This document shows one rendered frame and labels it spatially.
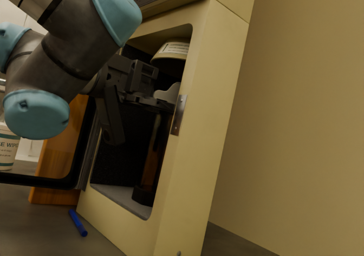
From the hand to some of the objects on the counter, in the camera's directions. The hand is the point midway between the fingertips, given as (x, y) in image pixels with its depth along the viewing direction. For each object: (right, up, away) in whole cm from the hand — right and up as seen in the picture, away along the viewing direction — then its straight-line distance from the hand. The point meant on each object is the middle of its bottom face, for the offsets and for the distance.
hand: (173, 113), depth 65 cm
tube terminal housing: (-4, -28, +1) cm, 28 cm away
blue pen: (-20, -24, -3) cm, 31 cm away
